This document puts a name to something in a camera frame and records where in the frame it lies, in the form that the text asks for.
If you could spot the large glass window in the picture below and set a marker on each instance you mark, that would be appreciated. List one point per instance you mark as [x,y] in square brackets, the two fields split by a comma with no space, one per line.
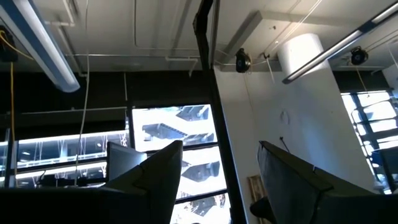
[161,118]
[62,149]
[376,109]

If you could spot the white round column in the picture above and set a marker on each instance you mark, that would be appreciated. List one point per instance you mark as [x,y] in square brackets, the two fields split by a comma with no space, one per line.
[311,109]

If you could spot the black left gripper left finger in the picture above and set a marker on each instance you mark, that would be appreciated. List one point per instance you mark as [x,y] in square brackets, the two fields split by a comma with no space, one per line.
[161,174]

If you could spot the wooden board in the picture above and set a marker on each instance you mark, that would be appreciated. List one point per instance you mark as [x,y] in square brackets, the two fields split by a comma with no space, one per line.
[256,193]

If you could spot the grey computer monitor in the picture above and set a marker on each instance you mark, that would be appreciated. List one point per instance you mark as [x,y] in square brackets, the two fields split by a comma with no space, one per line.
[121,161]

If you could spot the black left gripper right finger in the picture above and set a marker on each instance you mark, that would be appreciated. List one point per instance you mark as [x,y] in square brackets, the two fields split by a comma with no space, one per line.
[286,186]

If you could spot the long white ceiling light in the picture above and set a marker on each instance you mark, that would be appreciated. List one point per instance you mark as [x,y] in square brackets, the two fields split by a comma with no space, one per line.
[46,53]
[326,54]

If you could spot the black vertical frame post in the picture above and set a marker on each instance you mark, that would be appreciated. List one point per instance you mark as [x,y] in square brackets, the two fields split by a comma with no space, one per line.
[217,124]

